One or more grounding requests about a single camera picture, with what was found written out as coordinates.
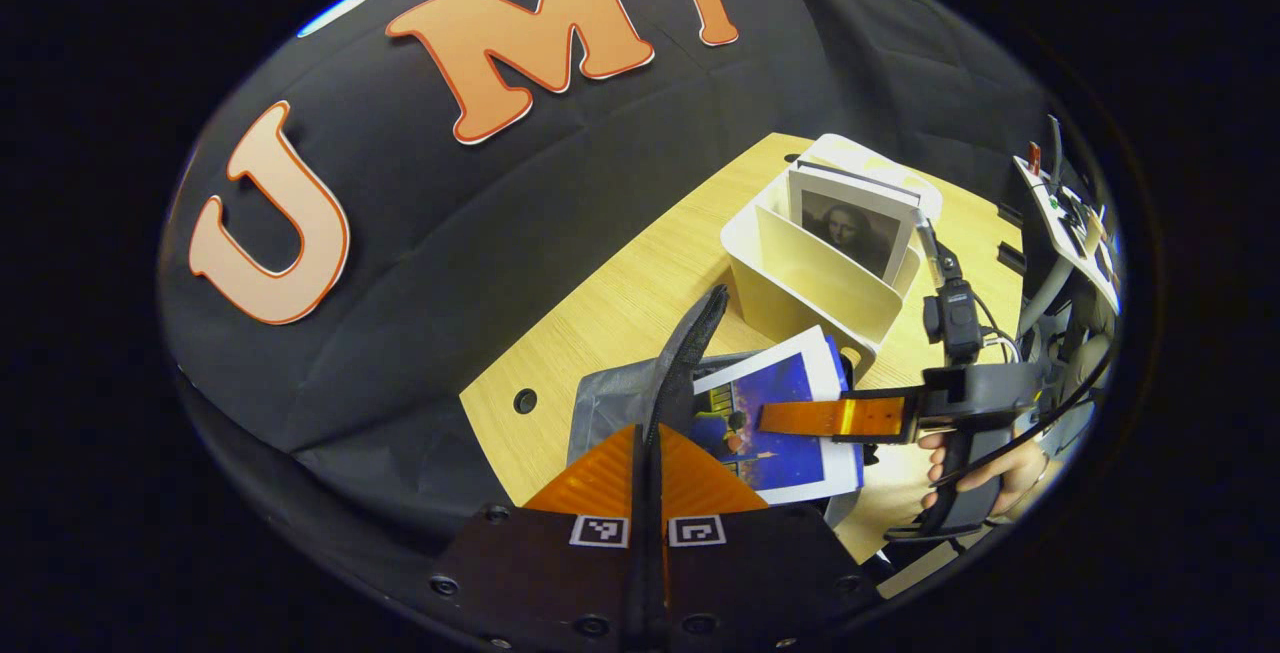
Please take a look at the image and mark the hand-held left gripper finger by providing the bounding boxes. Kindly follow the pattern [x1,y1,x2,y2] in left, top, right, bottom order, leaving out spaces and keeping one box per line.
[425,423,649,653]
[645,423,881,653]

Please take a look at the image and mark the night sky cover book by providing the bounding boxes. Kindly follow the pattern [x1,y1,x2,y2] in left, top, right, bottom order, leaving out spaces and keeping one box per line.
[692,325,866,506]

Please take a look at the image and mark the white bookshelf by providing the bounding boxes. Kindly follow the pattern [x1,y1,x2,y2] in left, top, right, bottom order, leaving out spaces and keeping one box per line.
[720,133,944,379]

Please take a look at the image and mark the grey schoolbag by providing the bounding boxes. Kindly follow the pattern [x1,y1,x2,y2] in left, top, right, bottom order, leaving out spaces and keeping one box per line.
[567,285,871,534]

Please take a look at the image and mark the portrait cover book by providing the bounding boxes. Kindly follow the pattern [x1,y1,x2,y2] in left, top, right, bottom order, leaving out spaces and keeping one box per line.
[787,161,921,284]

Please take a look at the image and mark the white electronics board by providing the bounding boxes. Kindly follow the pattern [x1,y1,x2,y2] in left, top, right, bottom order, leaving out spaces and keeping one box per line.
[1012,116,1121,314]

